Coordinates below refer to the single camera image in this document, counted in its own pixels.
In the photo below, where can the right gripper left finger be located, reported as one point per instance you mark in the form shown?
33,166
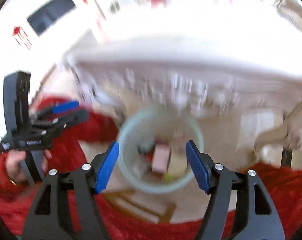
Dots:
65,206

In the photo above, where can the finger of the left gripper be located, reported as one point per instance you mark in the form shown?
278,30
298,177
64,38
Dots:
53,123
54,110

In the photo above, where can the left hand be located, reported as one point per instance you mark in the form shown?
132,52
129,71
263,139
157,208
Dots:
12,165

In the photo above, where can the red sweater sleeve left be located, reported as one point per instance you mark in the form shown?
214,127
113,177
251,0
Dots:
67,155

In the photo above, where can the red sweater sleeve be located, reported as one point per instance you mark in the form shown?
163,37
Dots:
262,203
67,155

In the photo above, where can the red sweater sleeve right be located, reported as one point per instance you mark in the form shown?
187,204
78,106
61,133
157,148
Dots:
262,203

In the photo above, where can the ornate white coffee table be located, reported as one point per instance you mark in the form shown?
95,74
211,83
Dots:
128,76

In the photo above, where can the wooden stool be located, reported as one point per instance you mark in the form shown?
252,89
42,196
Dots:
138,205

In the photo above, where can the cream box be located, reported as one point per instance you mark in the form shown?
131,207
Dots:
178,161

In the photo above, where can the light green mesh wastebasket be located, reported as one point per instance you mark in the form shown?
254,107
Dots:
152,149

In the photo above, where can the pink box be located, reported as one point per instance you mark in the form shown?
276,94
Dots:
161,158

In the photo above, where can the beige sofa right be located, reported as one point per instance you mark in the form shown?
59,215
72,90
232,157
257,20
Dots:
291,10

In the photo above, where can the red wall ornament left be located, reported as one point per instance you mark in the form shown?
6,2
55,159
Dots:
21,37

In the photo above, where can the wall mounted television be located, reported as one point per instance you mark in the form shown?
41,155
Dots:
48,14

